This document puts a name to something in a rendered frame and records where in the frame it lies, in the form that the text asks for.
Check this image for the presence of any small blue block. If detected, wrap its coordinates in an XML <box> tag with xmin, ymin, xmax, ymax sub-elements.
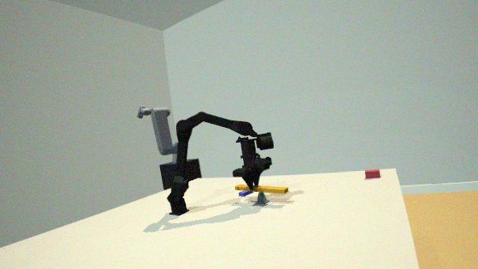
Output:
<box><xmin>239</xmin><ymin>191</ymin><xmax>253</xmax><ymax>197</ymax></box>

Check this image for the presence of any yellow bar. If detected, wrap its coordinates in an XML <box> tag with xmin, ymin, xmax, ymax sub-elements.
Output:
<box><xmin>235</xmin><ymin>184</ymin><xmax>289</xmax><ymax>194</ymax></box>

